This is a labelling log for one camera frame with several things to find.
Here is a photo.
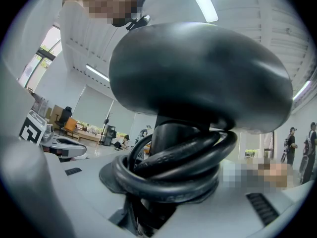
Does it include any black floor bin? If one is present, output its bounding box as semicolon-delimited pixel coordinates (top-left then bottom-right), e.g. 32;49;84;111
103;124;117;146

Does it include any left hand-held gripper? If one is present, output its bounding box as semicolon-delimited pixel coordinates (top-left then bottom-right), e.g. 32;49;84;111
18;109;89;162

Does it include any black head camera mount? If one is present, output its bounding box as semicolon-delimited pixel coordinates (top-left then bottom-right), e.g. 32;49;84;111
111;0;152;32

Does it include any glass window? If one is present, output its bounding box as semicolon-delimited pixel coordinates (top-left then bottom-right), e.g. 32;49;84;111
18;25;62;89

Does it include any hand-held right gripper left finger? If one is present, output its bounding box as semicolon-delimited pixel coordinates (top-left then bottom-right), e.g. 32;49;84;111
0;135;136;238

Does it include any black office chair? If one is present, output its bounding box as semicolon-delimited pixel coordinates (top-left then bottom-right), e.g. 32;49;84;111
54;107;73;133

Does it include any person's head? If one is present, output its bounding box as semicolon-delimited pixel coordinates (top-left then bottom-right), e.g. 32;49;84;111
61;0;148;27

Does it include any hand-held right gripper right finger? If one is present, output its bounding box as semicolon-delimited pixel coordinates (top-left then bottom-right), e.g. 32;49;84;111
153;172;314;238

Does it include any ceiling light strip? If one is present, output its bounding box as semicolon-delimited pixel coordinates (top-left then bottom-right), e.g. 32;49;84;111
184;0;218;23
86;63;110;82
293;80;312;101

